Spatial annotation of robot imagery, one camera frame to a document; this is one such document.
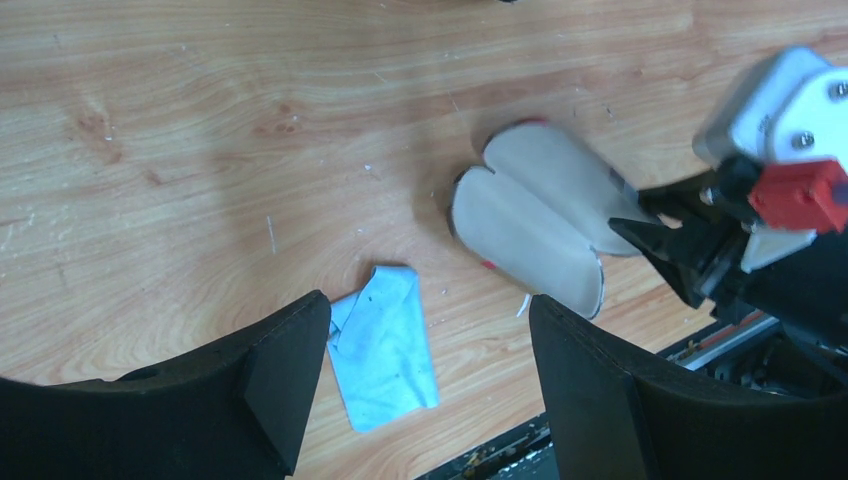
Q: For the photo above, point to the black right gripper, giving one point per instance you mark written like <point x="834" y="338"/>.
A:
<point x="806" y="288"/>

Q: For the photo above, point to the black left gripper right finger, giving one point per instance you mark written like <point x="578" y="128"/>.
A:
<point x="617" y="411"/>

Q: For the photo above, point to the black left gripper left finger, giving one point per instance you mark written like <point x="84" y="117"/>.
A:
<point x="235" y="408"/>

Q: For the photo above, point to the beige plaid glasses case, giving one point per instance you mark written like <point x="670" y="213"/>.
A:
<point x="538" y="208"/>

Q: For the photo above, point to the light blue cleaning cloth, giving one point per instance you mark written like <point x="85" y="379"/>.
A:
<point x="379" y="350"/>

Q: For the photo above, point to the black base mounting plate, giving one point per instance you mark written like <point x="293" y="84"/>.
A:
<point x="755" y="353"/>

